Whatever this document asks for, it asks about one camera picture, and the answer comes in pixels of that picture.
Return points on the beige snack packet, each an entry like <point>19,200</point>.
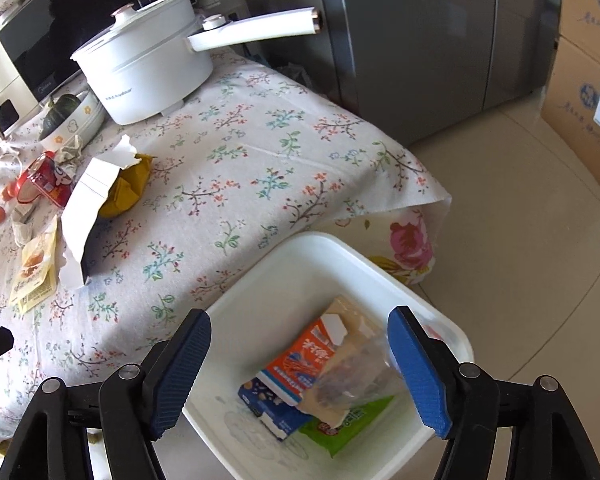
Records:
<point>36,279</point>

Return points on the orange white milk carton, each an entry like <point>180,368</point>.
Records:
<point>340,329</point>

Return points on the white paper sheet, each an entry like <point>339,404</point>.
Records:
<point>82,209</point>

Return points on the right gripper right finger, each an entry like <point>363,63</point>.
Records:
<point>426,366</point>

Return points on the white ceramic bowl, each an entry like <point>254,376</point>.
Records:
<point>82,124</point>

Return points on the clear plastic water bottle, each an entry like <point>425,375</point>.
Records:
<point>359,373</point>

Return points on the black microwave oven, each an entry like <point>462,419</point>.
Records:
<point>43,34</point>

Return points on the white trash bin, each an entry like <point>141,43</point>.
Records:
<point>259,316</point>

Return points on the lower cardboard box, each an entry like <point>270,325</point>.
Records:
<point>572,103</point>

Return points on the white air fryer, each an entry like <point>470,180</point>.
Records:
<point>17,102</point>

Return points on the grey refrigerator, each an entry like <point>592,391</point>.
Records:
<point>415,67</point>

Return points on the floral tablecloth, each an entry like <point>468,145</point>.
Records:
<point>249,160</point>

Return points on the white electric cooking pot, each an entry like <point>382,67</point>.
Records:
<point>149,60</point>

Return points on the blue cereal box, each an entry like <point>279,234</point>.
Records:
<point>278,417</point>

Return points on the dark green pumpkin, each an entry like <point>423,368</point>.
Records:
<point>58,111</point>

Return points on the yellow snack wrapper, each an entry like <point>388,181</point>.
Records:
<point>128,188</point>

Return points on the red round lid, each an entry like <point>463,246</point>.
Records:
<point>44,177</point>

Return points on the green onion rings bag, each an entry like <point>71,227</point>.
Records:
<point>335,439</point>

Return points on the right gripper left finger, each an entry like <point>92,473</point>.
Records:
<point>173,371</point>

